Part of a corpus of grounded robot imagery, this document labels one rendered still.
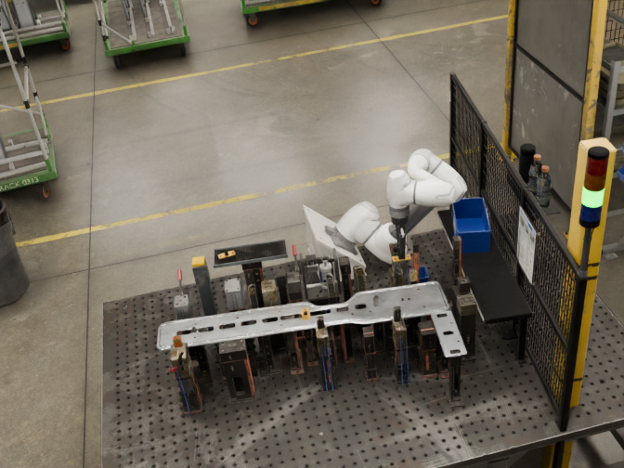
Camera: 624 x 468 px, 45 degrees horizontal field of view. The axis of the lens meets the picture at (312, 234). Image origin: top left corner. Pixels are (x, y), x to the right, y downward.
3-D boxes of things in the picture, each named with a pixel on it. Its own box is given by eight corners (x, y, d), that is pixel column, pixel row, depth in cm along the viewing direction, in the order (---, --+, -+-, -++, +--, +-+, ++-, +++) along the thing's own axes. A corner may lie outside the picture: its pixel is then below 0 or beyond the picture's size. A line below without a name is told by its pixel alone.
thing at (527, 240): (531, 288, 337) (536, 231, 319) (515, 257, 355) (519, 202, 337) (536, 287, 337) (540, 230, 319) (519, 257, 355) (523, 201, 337)
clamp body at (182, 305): (185, 362, 385) (170, 309, 364) (186, 347, 394) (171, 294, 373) (204, 359, 385) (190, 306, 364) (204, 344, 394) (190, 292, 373)
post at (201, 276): (207, 334, 400) (190, 268, 375) (207, 324, 406) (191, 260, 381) (221, 331, 400) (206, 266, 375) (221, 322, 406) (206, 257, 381)
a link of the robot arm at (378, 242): (370, 232, 433) (400, 257, 433) (357, 249, 422) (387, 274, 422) (446, 152, 375) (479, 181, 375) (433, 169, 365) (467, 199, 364)
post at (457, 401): (450, 408, 343) (450, 362, 326) (445, 390, 352) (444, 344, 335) (464, 406, 343) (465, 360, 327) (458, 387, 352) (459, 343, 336)
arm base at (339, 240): (318, 223, 426) (324, 215, 424) (345, 237, 439) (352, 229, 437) (329, 242, 412) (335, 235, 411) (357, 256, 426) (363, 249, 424)
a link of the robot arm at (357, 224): (338, 221, 433) (362, 192, 426) (362, 241, 432) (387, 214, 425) (332, 227, 417) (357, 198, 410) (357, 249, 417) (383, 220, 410)
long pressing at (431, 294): (155, 356, 349) (155, 353, 348) (159, 323, 367) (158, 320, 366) (450, 312, 352) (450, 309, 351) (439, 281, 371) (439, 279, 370)
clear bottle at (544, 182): (537, 210, 335) (540, 172, 323) (532, 202, 340) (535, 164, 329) (552, 208, 335) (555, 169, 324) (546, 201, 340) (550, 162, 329)
